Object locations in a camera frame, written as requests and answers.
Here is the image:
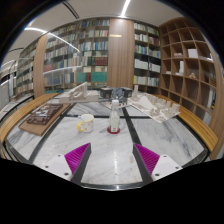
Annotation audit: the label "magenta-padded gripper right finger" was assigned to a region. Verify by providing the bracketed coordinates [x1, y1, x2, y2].
[132, 143, 183, 186]

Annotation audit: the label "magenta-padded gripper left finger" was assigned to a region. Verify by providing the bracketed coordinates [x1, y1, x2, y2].
[40, 143, 92, 185]

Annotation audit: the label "clear plastic drink bottle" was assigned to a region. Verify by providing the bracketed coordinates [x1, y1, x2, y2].
[109, 99, 122, 133]

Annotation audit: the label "flat round red coaster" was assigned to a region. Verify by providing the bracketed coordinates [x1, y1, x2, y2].
[106, 125, 122, 135]

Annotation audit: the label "white city block model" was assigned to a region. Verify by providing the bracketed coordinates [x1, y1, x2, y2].
[128, 84, 182, 124]

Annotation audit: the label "brown model on wooden board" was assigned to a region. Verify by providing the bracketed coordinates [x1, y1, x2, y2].
[18, 103, 72, 137]

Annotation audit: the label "white architectural model with ramp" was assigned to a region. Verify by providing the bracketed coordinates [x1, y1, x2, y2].
[58, 81, 100, 104]

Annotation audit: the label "curved wooden slat bench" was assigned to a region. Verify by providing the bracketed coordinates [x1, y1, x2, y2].
[0, 93, 219, 153]

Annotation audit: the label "dark grey architectural model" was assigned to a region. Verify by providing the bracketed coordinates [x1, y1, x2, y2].
[99, 86, 134, 100]

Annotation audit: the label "open wooden cubby shelf unit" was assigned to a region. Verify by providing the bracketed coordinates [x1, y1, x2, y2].
[158, 16, 224, 113]

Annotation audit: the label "white ceiling light strips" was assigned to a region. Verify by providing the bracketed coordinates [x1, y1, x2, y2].
[0, 0, 133, 88]

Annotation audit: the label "white mug with yellow handle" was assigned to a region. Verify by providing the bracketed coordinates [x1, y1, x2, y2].
[76, 113, 95, 134]

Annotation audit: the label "tall bookshelf wall with books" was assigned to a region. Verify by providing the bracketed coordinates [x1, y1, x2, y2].
[14, 18, 162, 98]

